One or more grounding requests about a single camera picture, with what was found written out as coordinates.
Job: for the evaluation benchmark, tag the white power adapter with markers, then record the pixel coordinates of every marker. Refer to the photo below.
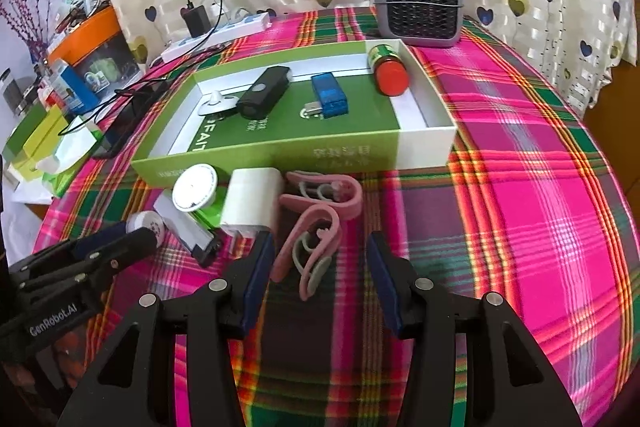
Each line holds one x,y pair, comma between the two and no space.
250,199

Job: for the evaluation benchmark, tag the black phone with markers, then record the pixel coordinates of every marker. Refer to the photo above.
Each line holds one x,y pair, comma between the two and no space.
125,127

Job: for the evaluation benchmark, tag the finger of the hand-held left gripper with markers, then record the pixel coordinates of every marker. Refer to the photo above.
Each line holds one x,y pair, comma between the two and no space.
97,241
135,244

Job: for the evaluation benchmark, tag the pink plastic clip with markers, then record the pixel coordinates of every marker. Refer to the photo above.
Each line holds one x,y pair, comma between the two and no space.
282,252
352,199

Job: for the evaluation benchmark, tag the brown bottle with red cap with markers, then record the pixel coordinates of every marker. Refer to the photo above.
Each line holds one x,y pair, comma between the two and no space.
390,74

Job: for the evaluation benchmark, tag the dark green carton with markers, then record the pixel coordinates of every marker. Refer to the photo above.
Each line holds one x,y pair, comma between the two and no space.
22,132

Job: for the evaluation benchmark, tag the brown wooden panel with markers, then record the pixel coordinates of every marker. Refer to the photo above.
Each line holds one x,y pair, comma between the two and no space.
615,122

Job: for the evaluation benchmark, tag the green and white cardboard box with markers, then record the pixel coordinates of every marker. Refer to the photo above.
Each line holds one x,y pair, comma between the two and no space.
350,127

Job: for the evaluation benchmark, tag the blue and white carton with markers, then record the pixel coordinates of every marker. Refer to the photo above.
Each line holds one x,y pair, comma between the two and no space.
75,89

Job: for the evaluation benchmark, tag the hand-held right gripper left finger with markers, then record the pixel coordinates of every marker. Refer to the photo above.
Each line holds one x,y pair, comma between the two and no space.
257,277

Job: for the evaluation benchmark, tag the white disc with green base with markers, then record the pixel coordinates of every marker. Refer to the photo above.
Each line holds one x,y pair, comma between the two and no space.
195,187

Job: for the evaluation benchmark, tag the pink and green plaid tablecloth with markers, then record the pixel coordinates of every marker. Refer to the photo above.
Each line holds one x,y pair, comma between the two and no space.
525,207

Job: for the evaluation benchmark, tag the black bike light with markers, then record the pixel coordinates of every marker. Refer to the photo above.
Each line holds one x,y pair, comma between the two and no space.
262,92

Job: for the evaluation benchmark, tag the green tissue pack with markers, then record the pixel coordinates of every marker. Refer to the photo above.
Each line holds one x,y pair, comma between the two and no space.
65,157

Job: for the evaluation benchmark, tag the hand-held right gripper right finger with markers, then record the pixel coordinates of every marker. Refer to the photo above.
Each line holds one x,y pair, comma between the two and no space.
382,282

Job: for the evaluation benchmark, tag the white power strip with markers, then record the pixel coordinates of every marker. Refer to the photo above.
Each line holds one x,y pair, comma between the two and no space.
240,24

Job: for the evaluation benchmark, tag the clutter pile on bin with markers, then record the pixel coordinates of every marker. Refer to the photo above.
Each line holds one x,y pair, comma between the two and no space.
80,7

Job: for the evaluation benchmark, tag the yellow-green carton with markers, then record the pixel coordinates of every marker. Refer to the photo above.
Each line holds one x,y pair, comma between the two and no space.
40,142

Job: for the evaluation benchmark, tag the black charger plug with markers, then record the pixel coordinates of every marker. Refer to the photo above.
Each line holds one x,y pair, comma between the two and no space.
197,21

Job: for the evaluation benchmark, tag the blue usb tester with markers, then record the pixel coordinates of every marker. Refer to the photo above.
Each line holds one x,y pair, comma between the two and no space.
327,94

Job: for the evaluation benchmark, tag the white roller-head flashlight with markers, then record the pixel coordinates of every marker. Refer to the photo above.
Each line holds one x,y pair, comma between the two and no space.
175,222

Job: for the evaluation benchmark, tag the orange-lidded storage bin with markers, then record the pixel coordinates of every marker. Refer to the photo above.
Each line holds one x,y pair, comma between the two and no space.
90,29

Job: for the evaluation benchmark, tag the grey panda massager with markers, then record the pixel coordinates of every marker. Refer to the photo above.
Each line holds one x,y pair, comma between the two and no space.
215,106

